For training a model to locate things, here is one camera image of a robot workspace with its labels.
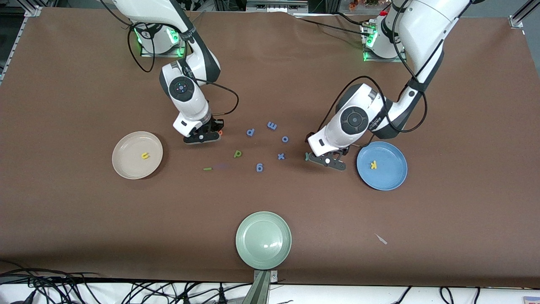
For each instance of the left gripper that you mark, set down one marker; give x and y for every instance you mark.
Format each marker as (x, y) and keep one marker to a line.
(346, 150)

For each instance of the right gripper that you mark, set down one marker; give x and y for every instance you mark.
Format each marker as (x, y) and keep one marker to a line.
(217, 125)

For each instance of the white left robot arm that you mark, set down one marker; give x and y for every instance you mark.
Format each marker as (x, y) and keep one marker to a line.
(354, 120)

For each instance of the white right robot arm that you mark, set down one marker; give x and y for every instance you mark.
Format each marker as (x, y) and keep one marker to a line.
(181, 88)

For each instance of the blue foam letter d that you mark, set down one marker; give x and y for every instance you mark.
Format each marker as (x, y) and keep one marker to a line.
(250, 132)

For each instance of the blue foam letter m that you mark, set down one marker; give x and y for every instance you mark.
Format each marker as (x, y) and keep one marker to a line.
(272, 126)

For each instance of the blue plate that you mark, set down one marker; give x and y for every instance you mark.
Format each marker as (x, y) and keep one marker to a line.
(388, 175)

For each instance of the beige brown plate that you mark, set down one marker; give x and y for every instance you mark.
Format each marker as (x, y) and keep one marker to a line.
(128, 162)

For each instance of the green plate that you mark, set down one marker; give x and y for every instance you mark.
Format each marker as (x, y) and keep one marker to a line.
(263, 240)

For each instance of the white tape scrap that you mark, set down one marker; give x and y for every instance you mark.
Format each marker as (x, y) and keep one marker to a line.
(382, 240)

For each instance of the grey metal box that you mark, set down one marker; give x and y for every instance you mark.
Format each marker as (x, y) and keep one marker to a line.
(274, 6)

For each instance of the orange items cluster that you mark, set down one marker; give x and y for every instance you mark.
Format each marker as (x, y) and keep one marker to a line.
(354, 4)

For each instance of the brown table cover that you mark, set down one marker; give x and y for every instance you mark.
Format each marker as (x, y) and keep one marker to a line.
(84, 211)

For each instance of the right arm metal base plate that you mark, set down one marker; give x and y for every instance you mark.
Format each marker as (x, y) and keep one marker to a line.
(168, 55)

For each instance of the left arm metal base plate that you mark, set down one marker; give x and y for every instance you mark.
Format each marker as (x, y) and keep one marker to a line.
(400, 59)

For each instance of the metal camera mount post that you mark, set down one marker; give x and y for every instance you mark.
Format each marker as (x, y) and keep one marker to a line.
(261, 291)

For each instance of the aluminium frame rail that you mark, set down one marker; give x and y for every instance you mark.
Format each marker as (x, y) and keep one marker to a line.
(33, 11)
(514, 22)

